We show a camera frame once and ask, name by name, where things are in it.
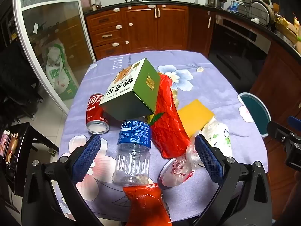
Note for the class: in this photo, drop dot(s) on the purple floral tablecloth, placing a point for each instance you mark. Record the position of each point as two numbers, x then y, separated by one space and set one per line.
207 82

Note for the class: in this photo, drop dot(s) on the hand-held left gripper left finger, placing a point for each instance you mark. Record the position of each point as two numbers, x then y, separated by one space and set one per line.
88 157

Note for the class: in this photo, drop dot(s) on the wooden cabinet door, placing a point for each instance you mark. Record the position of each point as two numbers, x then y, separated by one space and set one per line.
282 84

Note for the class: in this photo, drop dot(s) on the teal trash bin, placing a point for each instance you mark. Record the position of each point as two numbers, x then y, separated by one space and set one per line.
255 113

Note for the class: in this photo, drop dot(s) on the red soda can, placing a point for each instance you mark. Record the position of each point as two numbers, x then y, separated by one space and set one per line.
95 113

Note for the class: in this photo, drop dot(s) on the black built-in oven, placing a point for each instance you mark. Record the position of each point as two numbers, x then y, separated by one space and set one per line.
235 51

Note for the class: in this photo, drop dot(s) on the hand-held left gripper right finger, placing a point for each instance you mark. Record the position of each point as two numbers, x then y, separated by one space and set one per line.
208 157

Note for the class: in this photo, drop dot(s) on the white plastic bag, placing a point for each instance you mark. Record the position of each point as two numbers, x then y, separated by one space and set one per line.
177 171

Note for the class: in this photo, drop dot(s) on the small red snack packet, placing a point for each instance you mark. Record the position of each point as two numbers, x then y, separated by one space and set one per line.
147 204

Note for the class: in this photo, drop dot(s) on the green cardboard box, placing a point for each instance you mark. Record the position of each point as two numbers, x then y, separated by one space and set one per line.
143 87

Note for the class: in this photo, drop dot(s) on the wooden cabinet with drawers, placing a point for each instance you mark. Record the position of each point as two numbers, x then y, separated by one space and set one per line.
141 28

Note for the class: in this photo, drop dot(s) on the clear plastic bottle blue label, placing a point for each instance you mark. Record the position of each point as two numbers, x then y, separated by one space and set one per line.
131 155

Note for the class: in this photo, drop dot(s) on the large red snack bag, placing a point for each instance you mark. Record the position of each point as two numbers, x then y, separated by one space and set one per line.
167 127

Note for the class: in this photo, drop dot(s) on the yellow sponge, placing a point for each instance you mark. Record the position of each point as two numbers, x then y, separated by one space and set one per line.
195 115

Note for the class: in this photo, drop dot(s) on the pale fruit peel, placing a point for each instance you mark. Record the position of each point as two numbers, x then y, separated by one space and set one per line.
175 97

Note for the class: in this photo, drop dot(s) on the dish rack with plates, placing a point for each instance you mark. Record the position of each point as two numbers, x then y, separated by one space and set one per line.
254 7

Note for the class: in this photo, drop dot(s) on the black office chair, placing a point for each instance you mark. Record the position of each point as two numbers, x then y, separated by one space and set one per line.
16 82

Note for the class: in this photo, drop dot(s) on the small bottle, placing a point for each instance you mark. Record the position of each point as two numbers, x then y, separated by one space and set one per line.
98 2

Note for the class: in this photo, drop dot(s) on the glass sliding door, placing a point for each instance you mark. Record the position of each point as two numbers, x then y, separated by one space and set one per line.
47 28

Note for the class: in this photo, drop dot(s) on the steel pressure cooker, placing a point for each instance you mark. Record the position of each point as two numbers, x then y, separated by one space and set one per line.
215 0

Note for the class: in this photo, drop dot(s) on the white tissue packet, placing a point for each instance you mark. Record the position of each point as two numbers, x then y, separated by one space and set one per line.
221 136

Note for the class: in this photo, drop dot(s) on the white green sack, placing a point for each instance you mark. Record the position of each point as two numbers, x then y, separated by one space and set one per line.
61 75

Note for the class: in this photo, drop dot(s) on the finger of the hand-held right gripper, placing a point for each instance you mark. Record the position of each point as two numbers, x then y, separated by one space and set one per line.
296 122
279 131

